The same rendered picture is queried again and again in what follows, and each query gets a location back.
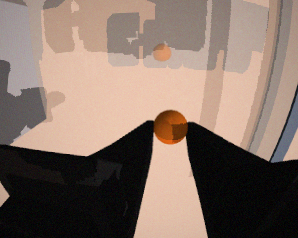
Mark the clear l-shaped low wall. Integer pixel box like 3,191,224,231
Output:
269,83,298,163
245,0,298,160

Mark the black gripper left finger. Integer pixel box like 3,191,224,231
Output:
0,120,153,238

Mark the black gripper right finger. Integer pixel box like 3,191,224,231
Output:
186,122,298,238

